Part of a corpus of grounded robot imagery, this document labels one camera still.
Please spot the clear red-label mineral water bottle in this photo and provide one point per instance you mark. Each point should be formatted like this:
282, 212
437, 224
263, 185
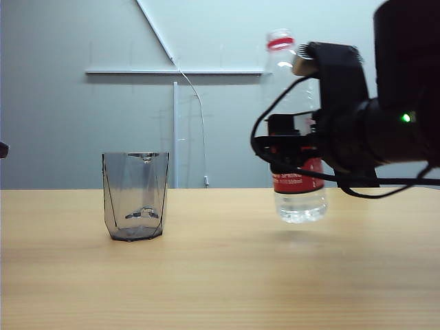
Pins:
302, 206

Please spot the white diagonal wall bar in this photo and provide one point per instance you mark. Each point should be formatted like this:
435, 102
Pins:
154, 29

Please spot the white vertical wall bar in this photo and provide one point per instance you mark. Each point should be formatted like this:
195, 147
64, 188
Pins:
175, 137

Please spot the grey transparent faceted cup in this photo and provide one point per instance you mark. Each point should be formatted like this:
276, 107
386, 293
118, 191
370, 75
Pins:
134, 192

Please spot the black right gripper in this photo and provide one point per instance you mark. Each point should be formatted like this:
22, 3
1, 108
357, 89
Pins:
343, 137

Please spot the white horizontal wall bar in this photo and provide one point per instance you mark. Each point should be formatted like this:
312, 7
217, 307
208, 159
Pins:
137, 72

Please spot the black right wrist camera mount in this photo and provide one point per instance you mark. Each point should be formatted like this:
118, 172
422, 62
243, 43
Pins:
340, 68

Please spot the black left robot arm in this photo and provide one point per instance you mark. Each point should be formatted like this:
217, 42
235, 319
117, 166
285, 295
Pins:
3, 150

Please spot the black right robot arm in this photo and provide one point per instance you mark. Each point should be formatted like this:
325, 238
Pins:
405, 51

